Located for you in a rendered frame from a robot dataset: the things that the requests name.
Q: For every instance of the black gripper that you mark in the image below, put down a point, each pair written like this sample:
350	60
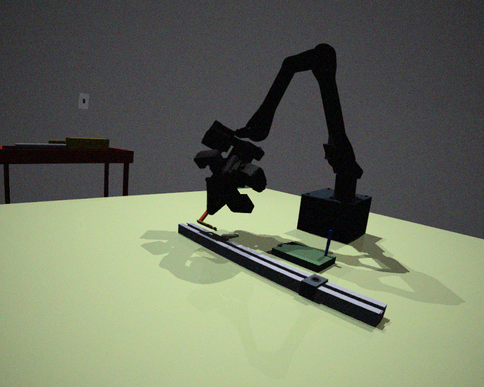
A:
223	183

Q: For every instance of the green rectangular tray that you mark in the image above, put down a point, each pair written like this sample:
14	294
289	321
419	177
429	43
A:
304	256

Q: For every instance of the grey slotted metal rail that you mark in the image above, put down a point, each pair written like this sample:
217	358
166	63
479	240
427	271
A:
312	287

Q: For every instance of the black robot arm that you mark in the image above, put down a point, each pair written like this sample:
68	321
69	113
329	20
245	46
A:
338	151

